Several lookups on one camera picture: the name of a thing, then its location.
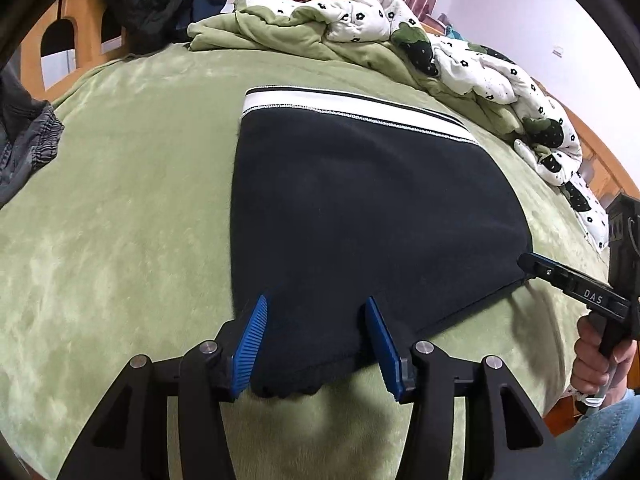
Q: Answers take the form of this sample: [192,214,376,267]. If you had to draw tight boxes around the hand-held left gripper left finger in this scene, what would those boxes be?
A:
[55,294,271,480]

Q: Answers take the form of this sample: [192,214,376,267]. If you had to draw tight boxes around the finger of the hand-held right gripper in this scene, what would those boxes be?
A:
[517,252,589,306]

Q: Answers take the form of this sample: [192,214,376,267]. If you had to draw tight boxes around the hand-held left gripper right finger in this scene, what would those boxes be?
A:
[364,296,576,480]

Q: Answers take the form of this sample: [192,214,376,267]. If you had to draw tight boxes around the black pants with white waistband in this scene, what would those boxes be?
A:
[229,85,535,399]

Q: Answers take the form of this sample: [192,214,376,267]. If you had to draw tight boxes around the person's right hand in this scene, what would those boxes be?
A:
[570,314,639,401]

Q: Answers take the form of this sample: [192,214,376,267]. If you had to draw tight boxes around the person's leg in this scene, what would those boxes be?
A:
[545,394,640,480]

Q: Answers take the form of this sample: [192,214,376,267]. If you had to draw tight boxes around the green fleece blanket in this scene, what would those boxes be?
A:
[0,42,612,480]

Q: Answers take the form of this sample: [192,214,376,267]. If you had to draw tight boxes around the grey denim jeans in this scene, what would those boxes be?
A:
[0,62,66,209]

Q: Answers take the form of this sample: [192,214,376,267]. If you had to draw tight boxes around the green floral quilt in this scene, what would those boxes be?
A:
[187,0,614,254]

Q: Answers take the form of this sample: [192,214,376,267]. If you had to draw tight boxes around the white cabinet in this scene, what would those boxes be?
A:
[40,52,77,97]

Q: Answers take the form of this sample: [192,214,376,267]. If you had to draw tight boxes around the navy garment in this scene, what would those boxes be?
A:
[177,0,234,36]

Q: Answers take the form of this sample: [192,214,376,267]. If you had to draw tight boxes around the black jacket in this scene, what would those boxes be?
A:
[92,0,194,56]

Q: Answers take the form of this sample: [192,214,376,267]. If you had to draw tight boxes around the wooden bed frame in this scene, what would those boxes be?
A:
[20,0,633,211]

